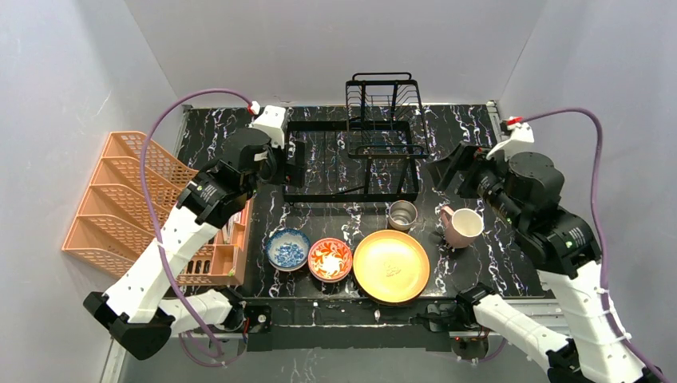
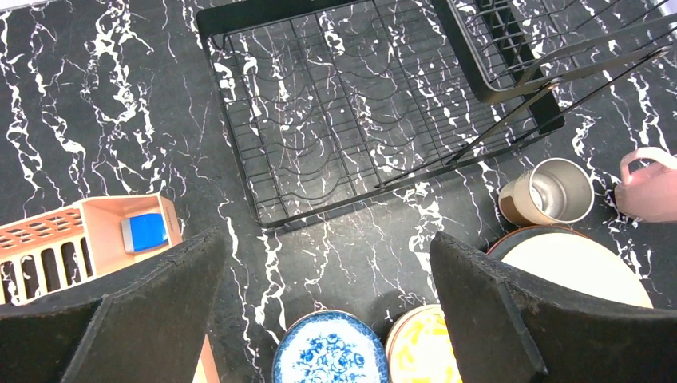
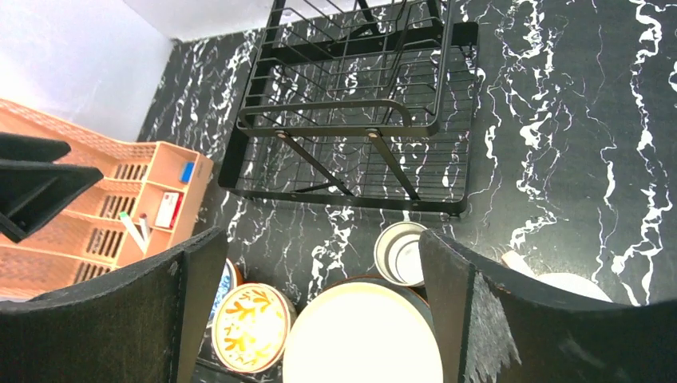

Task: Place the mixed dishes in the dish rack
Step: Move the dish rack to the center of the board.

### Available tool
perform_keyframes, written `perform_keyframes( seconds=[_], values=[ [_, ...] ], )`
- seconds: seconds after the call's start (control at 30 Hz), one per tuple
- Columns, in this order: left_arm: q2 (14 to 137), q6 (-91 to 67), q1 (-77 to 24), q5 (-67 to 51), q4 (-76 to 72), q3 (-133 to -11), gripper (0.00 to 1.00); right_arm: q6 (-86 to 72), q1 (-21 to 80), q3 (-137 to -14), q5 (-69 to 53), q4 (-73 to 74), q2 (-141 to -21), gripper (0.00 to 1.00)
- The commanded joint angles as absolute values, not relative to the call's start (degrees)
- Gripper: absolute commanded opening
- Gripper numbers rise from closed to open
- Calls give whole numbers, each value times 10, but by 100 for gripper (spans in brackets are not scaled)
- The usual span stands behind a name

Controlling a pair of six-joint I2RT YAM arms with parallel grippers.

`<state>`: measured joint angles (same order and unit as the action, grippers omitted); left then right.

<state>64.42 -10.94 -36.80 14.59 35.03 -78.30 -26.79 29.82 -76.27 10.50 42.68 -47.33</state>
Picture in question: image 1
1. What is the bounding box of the black wire dish rack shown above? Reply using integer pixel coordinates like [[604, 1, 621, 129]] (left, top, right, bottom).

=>
[[282, 72, 431, 205]]

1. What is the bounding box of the blue floral bowl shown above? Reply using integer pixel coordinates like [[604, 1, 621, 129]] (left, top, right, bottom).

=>
[[264, 228, 311, 272]]

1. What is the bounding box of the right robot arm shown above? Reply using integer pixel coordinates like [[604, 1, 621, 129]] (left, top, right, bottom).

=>
[[426, 142, 662, 382]]

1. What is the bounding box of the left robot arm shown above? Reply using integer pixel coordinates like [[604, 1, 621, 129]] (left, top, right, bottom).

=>
[[83, 123, 304, 360]]

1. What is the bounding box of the pink mug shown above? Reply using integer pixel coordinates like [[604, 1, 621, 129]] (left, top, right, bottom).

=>
[[440, 206, 485, 249]]

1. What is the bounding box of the stainless steel cup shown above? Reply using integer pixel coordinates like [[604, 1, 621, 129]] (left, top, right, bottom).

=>
[[387, 200, 418, 232]]

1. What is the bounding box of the orange patterned bowl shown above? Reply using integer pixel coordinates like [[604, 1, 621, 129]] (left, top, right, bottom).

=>
[[307, 238, 353, 283]]

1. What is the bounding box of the yellow plate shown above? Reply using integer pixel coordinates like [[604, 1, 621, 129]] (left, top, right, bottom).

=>
[[352, 230, 430, 305]]

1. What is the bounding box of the orange file organizer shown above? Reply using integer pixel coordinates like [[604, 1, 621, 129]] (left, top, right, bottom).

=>
[[61, 131, 212, 287]]

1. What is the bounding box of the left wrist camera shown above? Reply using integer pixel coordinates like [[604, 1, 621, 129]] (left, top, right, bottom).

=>
[[250, 105, 288, 149]]

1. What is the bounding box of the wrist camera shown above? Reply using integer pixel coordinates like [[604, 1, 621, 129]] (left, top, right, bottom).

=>
[[486, 117, 534, 160], [250, 105, 288, 149]]

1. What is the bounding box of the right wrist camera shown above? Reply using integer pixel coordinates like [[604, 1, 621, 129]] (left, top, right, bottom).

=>
[[486, 117, 534, 160]]

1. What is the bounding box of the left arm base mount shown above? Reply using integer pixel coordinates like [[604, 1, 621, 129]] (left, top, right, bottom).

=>
[[223, 302, 272, 334]]

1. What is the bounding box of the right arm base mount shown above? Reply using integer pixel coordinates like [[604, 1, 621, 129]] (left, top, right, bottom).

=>
[[411, 283, 493, 362]]

